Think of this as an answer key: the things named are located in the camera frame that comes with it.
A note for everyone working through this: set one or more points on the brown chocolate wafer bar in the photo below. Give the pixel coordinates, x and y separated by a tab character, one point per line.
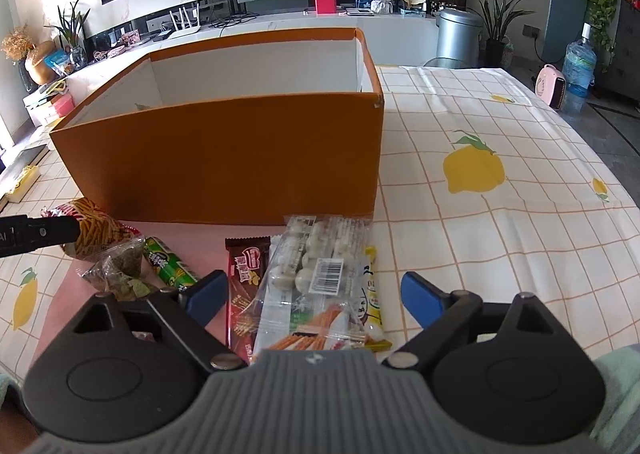
242	294

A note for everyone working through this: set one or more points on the green plant in glass vase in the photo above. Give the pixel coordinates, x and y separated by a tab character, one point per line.
72	34

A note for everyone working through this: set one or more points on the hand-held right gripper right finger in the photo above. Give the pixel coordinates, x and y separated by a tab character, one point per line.
420	299

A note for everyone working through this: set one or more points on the green candy packet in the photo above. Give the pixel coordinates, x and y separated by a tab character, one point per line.
167	264

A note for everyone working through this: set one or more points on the dried yellow flowers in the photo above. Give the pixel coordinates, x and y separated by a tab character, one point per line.
17	41

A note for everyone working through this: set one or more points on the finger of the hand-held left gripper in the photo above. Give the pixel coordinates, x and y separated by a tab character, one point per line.
40	234

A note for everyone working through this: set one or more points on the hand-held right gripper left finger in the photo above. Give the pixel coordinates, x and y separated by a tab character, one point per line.
207	294

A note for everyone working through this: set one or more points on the orange cardboard box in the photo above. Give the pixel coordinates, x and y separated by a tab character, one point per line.
225	159

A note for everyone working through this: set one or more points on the person's teal clothing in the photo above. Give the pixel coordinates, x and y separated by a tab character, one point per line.
622	394

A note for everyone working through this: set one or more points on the pink photo frame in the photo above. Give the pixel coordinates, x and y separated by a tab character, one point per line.
130	38

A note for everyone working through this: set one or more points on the yellow plastic object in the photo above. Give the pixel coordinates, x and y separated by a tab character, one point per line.
22	184

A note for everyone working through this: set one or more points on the red box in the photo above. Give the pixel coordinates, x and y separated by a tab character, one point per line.
325	4

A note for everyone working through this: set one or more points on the blue packet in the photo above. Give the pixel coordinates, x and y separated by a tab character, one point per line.
59	61

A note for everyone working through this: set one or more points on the pink mat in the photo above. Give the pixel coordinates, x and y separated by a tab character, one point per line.
55	304

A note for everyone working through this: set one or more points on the red stick snack packet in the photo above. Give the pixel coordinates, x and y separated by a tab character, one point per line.
97	231

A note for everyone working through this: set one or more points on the large blue water bottle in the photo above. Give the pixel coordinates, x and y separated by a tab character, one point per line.
577	69

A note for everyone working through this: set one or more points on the white long cabinet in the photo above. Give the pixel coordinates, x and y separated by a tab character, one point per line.
400	34

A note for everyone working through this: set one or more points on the snake plant in black pot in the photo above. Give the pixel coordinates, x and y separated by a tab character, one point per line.
497	49

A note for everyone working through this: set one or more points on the clear packet of green leaves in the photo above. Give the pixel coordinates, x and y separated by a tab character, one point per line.
120	266

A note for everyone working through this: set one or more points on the orange round vase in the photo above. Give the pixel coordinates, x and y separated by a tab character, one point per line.
40	66

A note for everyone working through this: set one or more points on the yellow snack packet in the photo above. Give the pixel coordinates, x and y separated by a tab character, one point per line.
376	304

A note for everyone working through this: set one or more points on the white router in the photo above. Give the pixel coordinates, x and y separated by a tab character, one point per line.
185	29

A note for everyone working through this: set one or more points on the silver trash can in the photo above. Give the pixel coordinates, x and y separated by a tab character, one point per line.
457	39

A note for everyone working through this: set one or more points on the clear packet of white balls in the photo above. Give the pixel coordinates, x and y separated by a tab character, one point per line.
310	244

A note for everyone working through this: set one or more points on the pink heater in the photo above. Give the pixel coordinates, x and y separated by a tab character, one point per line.
550	86

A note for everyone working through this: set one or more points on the wall socket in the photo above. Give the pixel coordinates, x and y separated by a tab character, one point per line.
531	31

